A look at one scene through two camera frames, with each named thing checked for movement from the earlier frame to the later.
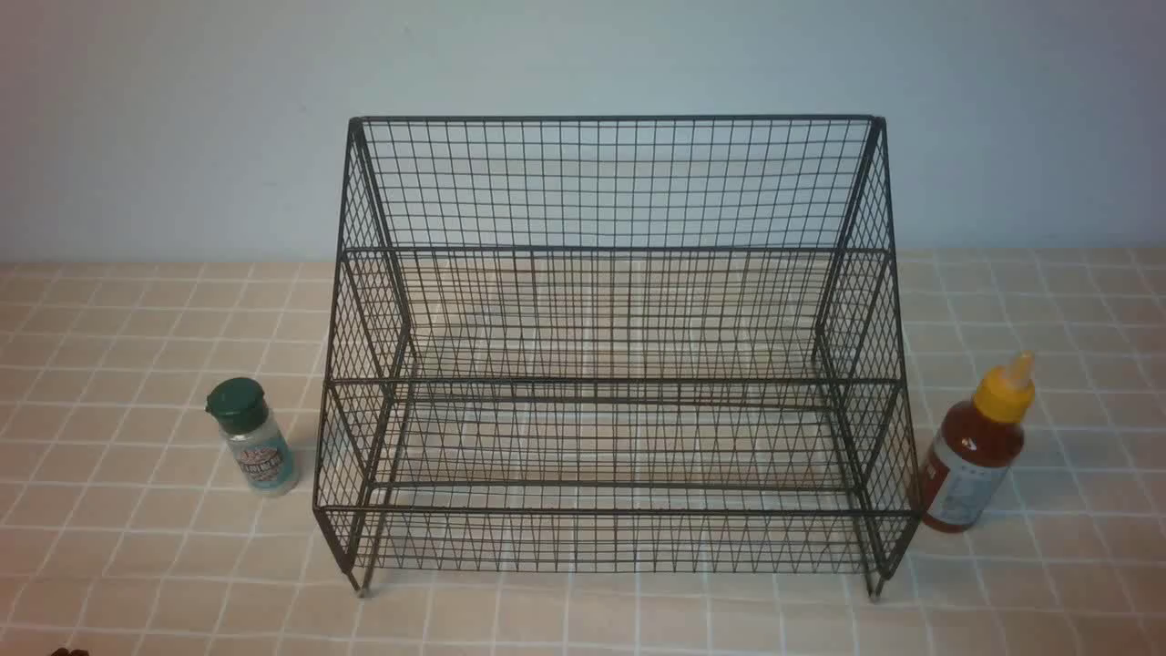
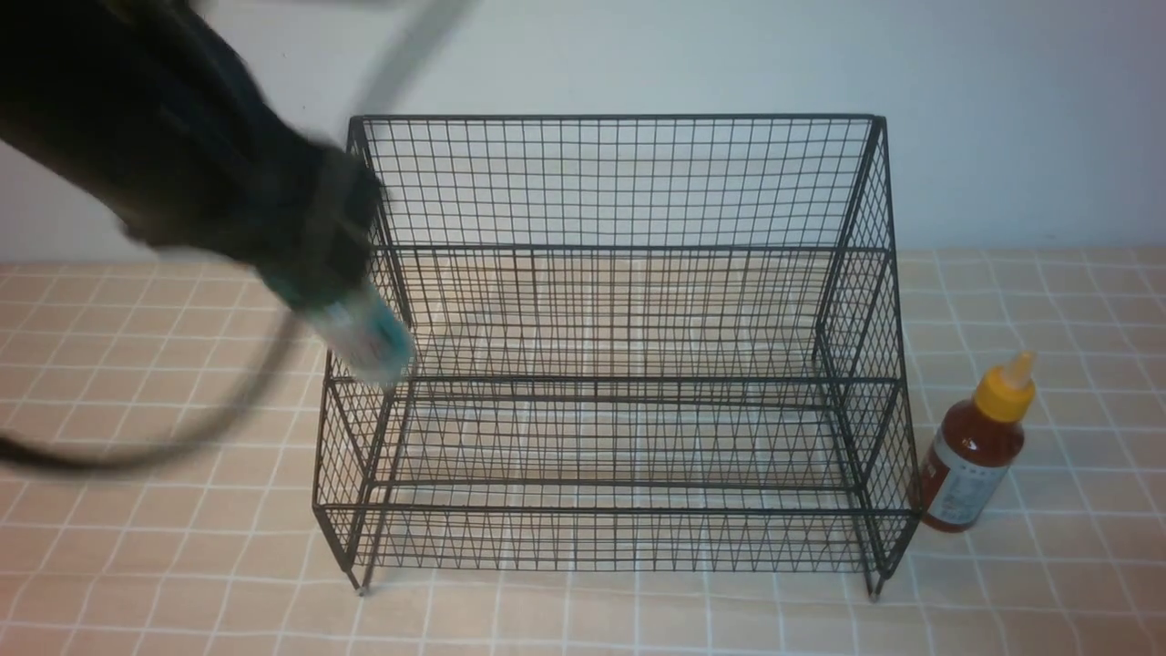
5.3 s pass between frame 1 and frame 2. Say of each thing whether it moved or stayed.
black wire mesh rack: stayed
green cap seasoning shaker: moved
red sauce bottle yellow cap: stayed
